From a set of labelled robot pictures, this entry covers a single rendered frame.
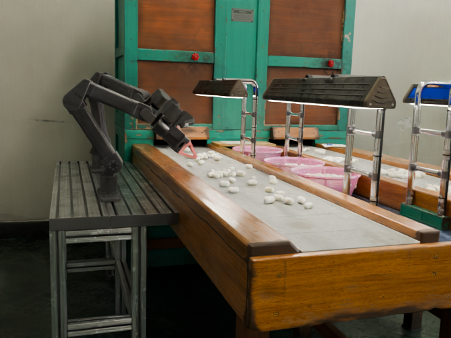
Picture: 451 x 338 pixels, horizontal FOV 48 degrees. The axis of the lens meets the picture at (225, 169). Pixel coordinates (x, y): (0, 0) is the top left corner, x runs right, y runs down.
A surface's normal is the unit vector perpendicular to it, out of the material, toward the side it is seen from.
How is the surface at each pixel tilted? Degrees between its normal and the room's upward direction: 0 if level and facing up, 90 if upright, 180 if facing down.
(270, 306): 84
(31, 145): 90
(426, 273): 90
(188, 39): 90
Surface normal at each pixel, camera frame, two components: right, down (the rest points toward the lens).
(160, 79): 0.31, 0.16
